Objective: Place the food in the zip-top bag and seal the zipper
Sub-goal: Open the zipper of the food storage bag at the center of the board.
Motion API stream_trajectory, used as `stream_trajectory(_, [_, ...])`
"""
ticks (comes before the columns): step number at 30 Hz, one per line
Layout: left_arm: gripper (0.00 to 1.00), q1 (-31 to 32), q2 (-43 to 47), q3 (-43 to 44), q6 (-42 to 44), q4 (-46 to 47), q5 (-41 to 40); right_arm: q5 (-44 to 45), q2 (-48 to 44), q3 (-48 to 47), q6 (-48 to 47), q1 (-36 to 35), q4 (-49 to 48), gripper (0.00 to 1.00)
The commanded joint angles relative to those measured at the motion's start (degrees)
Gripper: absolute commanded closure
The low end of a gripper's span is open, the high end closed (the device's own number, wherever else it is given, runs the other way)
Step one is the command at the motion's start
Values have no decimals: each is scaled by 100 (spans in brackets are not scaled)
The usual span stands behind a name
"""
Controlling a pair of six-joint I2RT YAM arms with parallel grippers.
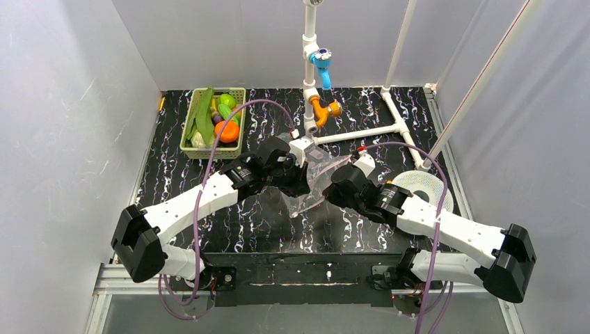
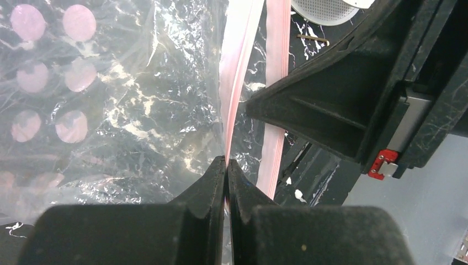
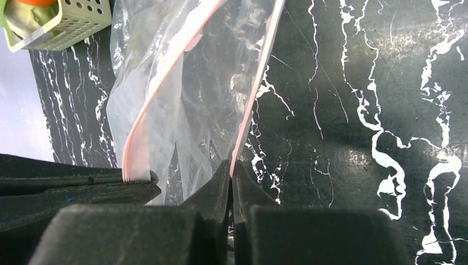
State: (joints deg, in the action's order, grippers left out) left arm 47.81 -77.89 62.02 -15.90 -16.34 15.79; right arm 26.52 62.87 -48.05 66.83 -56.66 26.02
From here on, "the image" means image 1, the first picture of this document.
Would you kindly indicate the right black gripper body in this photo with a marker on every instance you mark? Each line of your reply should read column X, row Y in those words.
column 332, row 191

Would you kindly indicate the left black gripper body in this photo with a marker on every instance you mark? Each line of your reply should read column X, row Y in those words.
column 295, row 183

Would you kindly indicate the clear zip top bag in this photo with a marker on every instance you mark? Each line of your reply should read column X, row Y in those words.
column 321, row 165

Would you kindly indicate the green plastic basket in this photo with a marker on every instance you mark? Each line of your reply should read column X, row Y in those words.
column 223, row 150

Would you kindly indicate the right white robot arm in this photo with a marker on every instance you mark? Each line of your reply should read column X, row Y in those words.
column 499, row 260

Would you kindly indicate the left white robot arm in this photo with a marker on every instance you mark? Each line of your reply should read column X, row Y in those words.
column 141, row 239

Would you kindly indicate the orange toy fruit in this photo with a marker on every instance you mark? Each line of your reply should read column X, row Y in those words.
column 228, row 132

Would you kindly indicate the orange faucet valve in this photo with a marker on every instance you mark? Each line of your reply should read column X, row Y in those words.
column 323, row 113

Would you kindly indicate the green lime toy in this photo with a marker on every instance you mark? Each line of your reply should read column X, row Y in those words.
column 227, row 99

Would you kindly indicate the blue faucet valve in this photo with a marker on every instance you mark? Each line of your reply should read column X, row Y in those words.
column 321, row 59

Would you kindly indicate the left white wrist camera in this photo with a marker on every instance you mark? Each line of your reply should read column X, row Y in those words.
column 299, row 145

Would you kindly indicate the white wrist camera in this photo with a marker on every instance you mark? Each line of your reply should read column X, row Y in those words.
column 364, row 161
column 299, row 145

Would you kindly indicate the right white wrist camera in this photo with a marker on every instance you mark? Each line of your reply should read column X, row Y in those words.
column 364, row 161

